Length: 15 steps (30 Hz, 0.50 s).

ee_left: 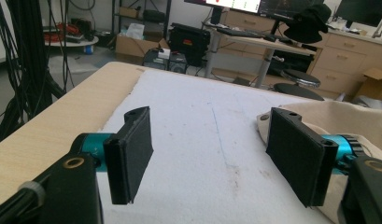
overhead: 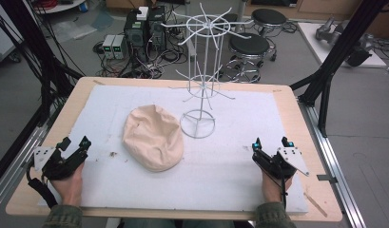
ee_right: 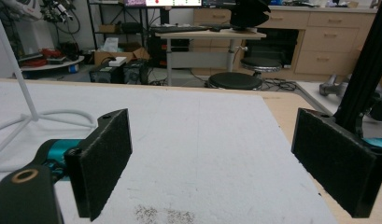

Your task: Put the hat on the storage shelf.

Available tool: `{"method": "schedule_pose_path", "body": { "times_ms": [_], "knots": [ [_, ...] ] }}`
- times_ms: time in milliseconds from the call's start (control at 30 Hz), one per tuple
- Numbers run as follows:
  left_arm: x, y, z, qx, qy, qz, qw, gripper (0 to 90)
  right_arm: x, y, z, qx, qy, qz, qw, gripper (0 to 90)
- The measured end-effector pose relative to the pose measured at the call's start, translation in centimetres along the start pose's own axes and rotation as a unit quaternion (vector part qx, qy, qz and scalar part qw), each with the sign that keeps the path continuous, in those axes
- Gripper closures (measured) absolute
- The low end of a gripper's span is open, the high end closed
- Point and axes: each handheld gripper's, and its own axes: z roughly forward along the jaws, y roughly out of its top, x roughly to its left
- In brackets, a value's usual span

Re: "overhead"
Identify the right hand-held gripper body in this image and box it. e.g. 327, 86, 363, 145
252, 146, 311, 181

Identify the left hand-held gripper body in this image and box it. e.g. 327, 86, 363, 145
32, 143, 88, 181

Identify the beige cloth hat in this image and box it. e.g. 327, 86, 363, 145
121, 104, 185, 174

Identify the white wire hat rack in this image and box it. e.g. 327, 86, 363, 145
160, 2, 254, 140

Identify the person's left hand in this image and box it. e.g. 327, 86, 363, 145
49, 161, 87, 207

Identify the person's right hand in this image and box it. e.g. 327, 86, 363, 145
261, 169, 294, 204

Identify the white foam mat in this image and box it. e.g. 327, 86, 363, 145
37, 84, 310, 215

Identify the grey tape strip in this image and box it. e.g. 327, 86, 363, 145
316, 173, 339, 185

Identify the thin wooden stick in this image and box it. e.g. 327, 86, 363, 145
302, 191, 329, 219

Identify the grey power supply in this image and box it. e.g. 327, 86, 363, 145
112, 34, 128, 61
102, 34, 116, 60

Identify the black round stool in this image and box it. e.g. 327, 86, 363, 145
224, 31, 277, 85
250, 8, 289, 38

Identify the white platform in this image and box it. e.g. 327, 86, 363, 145
297, 21, 388, 69

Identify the grey equipment case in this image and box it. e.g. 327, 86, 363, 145
0, 17, 24, 64

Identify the grey robot part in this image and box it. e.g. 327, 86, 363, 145
314, 16, 375, 67

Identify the black computer tower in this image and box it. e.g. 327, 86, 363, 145
123, 9, 150, 64
146, 5, 167, 54

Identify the round white table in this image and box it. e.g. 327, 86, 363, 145
31, 0, 89, 15

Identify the white box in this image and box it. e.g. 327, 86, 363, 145
136, 6, 149, 22

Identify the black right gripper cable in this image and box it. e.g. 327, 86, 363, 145
278, 167, 289, 211

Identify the aluminium rail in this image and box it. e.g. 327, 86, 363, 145
0, 122, 52, 214
297, 96, 368, 228

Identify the black frame strut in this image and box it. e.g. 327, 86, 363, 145
0, 0, 86, 128
289, 0, 389, 139

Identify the tangle of floor cables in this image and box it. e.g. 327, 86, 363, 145
92, 27, 190, 80

